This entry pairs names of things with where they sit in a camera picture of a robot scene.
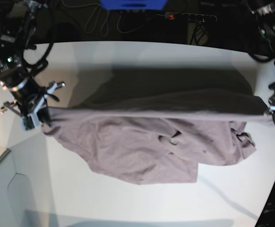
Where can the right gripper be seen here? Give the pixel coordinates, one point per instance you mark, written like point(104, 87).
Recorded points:
point(18, 107)

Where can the mauve t-shirt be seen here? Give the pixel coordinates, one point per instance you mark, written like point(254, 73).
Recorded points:
point(160, 139)

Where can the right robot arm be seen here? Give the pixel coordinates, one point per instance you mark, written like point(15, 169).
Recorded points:
point(16, 74)

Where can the blue bin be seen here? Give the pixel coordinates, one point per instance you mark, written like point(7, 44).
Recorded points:
point(133, 4)

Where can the black power strip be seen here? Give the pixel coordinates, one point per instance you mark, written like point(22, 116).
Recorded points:
point(190, 17)

